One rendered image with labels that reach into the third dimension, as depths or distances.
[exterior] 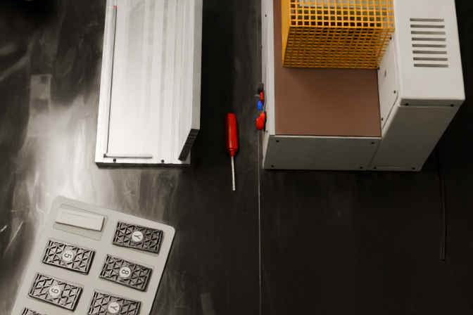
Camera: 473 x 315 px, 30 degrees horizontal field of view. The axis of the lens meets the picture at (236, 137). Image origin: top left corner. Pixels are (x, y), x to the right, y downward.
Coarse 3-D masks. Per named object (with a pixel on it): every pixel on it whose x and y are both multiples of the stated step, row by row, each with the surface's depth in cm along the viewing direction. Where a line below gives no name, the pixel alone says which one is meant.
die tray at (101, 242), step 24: (48, 216) 188; (120, 216) 189; (48, 240) 186; (72, 240) 187; (96, 240) 187; (168, 240) 187; (48, 264) 184; (96, 264) 185; (144, 264) 185; (24, 288) 182; (96, 288) 183; (120, 288) 183; (48, 312) 180; (72, 312) 181; (144, 312) 181
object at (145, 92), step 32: (128, 0) 209; (160, 0) 209; (128, 32) 206; (160, 32) 206; (128, 64) 202; (160, 64) 203; (128, 96) 199; (160, 96) 199; (128, 128) 196; (160, 128) 196; (96, 160) 193; (128, 160) 193; (160, 160) 193
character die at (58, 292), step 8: (40, 280) 182; (48, 280) 183; (56, 280) 182; (32, 288) 181; (40, 288) 182; (48, 288) 181; (56, 288) 181; (64, 288) 182; (72, 288) 182; (80, 288) 181; (32, 296) 181; (40, 296) 181; (48, 296) 181; (56, 296) 181; (64, 296) 181; (72, 296) 182; (56, 304) 180; (64, 304) 180; (72, 304) 181
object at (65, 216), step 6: (60, 210) 188; (66, 210) 188; (72, 210) 188; (60, 216) 187; (66, 216) 188; (72, 216) 188; (78, 216) 188; (84, 216) 188; (90, 216) 188; (96, 216) 188; (60, 222) 187; (66, 222) 187; (72, 222) 187; (78, 222) 187; (84, 222) 187; (90, 222) 187; (96, 222) 187; (102, 222) 187; (84, 228) 187; (90, 228) 187; (96, 228) 187
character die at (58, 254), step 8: (48, 248) 185; (56, 248) 185; (64, 248) 185; (72, 248) 185; (80, 248) 185; (48, 256) 184; (56, 256) 185; (64, 256) 184; (72, 256) 184; (80, 256) 185; (88, 256) 184; (56, 264) 183; (64, 264) 184; (72, 264) 184; (80, 264) 184; (88, 264) 183
